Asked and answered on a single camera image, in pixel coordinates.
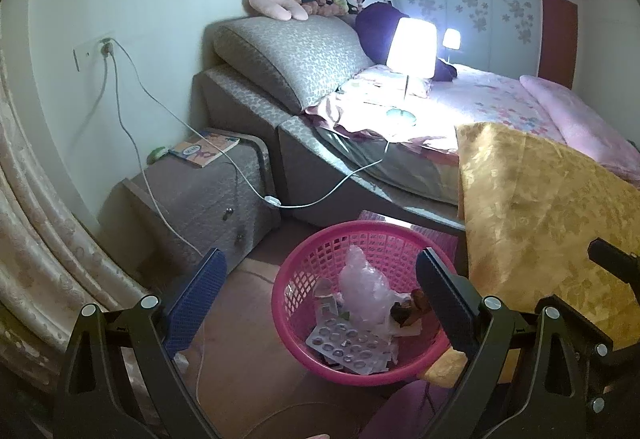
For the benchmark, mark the white paper packet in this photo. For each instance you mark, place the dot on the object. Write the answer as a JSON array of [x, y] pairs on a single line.
[[409, 329]]

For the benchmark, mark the purple cushioned stool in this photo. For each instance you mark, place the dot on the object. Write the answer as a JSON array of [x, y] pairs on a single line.
[[395, 414]]

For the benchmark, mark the colourful book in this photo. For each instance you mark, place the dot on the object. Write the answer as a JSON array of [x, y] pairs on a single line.
[[205, 149]]

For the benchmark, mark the yellow plush toy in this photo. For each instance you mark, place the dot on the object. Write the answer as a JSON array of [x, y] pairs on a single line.
[[345, 1]]

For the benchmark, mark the grey patterned headboard cushion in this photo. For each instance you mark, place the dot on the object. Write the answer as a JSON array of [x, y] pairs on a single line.
[[290, 54]]

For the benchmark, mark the grey mattress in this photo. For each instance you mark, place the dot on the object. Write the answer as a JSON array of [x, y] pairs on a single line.
[[390, 169]]

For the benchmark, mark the white shade table lamp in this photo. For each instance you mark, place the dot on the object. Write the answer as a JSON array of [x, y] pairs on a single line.
[[412, 46]]

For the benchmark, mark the dark purple plush toy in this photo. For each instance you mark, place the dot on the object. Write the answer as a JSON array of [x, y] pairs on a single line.
[[375, 29]]

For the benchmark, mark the beige patterned curtain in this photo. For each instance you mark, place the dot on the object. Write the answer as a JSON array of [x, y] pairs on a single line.
[[40, 219]]

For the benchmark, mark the white wall socket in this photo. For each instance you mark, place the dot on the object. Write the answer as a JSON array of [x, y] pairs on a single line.
[[87, 54]]

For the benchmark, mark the pink floral bed sheet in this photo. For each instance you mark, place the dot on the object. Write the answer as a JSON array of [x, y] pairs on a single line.
[[490, 104]]

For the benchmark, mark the golden floral tablecloth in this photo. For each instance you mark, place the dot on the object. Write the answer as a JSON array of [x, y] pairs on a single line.
[[525, 199]]

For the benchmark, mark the clear plastic packaging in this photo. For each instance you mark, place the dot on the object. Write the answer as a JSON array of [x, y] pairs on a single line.
[[327, 301]]

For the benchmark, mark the brown food scrap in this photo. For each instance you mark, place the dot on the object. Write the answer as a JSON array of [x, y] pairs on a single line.
[[407, 306]]

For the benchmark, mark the red-brown door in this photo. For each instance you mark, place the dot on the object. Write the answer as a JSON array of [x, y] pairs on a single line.
[[557, 39]]

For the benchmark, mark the silver blister pack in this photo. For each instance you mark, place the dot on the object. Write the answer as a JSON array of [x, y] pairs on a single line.
[[345, 339]]

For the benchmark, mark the pink ruffled pillow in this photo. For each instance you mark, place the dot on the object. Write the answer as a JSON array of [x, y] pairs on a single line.
[[360, 86]]

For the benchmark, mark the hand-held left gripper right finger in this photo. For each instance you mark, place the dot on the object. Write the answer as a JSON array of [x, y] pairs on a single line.
[[447, 299]]

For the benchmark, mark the green round gadget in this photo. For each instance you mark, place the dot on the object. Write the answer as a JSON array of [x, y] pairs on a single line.
[[157, 154]]

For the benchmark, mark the grey upholstered bed frame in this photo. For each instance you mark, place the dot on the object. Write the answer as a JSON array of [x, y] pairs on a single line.
[[240, 104]]

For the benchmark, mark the grey upholstered nightstand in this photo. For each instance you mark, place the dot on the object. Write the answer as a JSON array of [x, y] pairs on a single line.
[[200, 204]]

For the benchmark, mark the floral sliding door wardrobe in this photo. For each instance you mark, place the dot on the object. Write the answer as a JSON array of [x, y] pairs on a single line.
[[475, 19]]

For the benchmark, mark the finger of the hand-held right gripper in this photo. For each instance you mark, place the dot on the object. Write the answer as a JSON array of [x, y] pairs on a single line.
[[615, 261], [585, 326]]

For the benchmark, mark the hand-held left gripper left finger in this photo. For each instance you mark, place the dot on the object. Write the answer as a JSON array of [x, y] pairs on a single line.
[[195, 299]]

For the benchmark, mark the clear plastic bag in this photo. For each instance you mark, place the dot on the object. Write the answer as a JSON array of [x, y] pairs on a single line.
[[362, 289]]

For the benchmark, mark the pink plastic basket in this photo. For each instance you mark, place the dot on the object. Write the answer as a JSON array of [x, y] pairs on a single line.
[[300, 314]]

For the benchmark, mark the pink plush toy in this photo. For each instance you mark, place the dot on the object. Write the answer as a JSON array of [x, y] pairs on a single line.
[[270, 1]]

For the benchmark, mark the pink quilt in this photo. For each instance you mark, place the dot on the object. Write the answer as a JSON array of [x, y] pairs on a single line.
[[585, 119]]

